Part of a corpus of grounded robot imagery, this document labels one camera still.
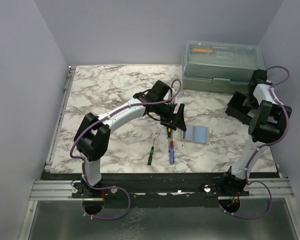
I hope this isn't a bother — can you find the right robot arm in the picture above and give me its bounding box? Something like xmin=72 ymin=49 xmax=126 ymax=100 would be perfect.
xmin=220 ymin=69 xmax=292 ymax=196

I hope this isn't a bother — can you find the blue red screwdriver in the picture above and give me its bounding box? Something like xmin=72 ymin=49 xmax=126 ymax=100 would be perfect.
xmin=168 ymin=140 xmax=175 ymax=165

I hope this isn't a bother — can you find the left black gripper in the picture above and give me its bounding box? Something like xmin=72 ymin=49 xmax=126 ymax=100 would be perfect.
xmin=154 ymin=100 xmax=187 ymax=132

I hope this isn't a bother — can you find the white striped credit card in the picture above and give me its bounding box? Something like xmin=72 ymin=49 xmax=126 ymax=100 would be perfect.
xmin=180 ymin=126 xmax=194 ymax=142

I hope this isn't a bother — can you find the small green black screwdriver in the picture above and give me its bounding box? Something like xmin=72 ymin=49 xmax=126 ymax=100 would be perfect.
xmin=147 ymin=138 xmax=156 ymax=166

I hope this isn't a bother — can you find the black card stand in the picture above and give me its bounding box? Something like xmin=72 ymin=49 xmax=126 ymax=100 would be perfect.
xmin=225 ymin=91 xmax=253 ymax=125

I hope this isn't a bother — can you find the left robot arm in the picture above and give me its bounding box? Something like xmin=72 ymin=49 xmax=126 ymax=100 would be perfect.
xmin=69 ymin=80 xmax=187 ymax=198

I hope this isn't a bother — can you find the translucent green toolbox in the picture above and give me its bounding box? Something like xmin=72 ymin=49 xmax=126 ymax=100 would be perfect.
xmin=182 ymin=40 xmax=265 ymax=94

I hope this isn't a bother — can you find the orange tool inside toolbox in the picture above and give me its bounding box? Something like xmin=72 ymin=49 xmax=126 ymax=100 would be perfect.
xmin=191 ymin=48 xmax=213 ymax=54

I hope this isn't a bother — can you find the black front mounting bar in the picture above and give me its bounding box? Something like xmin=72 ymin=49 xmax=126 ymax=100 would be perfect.
xmin=41 ymin=171 xmax=251 ymax=209

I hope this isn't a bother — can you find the black yellow screwdriver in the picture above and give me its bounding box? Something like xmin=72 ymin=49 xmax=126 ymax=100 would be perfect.
xmin=166 ymin=127 xmax=173 ymax=140

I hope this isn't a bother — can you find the aluminium rail frame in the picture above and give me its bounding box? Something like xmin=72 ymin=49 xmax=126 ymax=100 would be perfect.
xmin=21 ymin=65 xmax=300 ymax=240

